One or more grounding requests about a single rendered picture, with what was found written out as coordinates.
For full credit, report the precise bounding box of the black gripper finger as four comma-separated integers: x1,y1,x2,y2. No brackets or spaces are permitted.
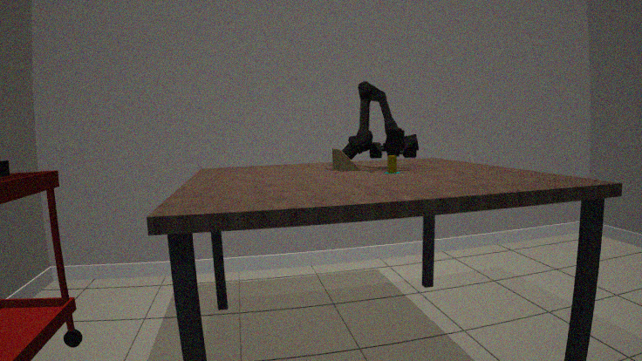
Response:
374,143,382,158
403,143,412,158

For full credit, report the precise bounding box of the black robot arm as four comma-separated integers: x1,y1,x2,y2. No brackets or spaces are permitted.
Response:
342,81,419,160

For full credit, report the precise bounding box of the yellow tall cylinder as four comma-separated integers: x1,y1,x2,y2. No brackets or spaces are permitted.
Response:
387,155,397,174

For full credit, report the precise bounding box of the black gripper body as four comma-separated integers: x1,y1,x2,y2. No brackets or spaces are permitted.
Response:
370,141,416,158

